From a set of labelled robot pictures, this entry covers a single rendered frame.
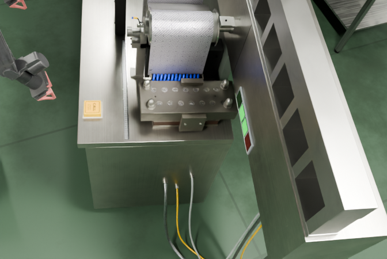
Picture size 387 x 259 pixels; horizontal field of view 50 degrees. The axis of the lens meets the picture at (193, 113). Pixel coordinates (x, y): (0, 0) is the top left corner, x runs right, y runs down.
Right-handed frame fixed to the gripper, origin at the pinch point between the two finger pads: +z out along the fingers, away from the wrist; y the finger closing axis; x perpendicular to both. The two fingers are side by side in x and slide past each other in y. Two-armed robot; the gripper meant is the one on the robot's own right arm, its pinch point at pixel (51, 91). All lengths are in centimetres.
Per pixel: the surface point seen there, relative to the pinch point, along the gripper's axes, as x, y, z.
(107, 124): -8.6, -12.8, 21.8
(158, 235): 19, -43, 109
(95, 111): -6.9, -6.4, 18.0
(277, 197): -58, -76, 1
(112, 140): -8.1, -20.7, 21.5
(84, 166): 43, 14, 96
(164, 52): -45.1, -3.4, 11.6
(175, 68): -45, -5, 23
